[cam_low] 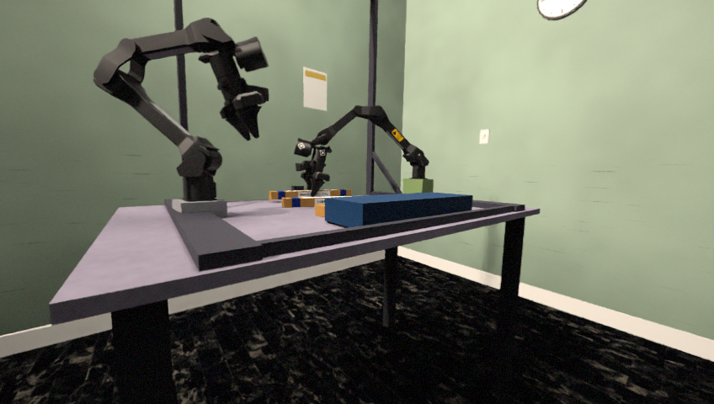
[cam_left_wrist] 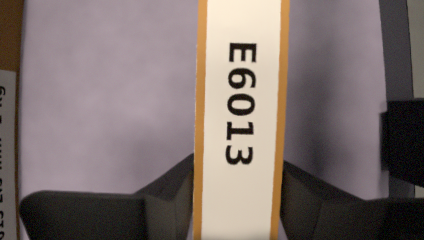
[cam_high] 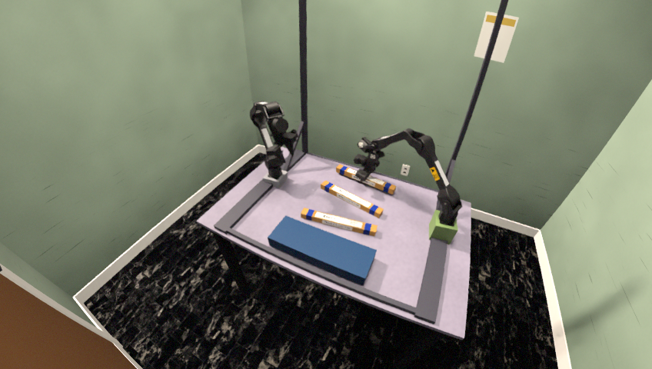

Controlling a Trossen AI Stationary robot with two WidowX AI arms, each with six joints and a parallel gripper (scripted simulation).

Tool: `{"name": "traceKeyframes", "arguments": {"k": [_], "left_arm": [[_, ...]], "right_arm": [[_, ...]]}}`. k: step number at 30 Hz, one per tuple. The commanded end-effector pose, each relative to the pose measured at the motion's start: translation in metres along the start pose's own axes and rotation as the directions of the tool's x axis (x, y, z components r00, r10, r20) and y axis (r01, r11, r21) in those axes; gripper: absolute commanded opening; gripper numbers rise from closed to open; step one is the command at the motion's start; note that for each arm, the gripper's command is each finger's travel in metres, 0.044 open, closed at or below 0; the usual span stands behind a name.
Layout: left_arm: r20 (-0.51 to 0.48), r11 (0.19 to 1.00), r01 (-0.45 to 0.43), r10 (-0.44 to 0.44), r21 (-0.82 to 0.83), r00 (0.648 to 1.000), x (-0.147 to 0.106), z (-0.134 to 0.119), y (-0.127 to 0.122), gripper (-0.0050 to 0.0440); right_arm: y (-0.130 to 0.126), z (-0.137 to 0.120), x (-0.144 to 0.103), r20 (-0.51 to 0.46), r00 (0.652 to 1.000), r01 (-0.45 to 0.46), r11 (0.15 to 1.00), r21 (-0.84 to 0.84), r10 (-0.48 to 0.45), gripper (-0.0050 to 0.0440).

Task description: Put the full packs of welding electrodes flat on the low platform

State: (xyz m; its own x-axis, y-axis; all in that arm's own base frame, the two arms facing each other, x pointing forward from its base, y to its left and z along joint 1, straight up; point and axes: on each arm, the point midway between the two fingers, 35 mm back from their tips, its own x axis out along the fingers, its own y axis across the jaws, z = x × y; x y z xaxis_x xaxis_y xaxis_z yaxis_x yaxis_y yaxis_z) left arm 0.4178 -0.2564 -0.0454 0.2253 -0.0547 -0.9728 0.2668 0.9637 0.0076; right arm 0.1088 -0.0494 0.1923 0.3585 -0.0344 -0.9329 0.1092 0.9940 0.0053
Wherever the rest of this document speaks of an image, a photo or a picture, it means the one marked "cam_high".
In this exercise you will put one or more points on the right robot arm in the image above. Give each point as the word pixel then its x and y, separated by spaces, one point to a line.
pixel 272 111

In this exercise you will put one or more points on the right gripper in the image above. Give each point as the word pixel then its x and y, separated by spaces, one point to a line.
pixel 274 150

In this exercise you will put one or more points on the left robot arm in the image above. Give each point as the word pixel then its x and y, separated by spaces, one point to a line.
pixel 424 146

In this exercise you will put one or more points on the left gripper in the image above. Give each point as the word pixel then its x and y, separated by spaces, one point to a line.
pixel 369 166

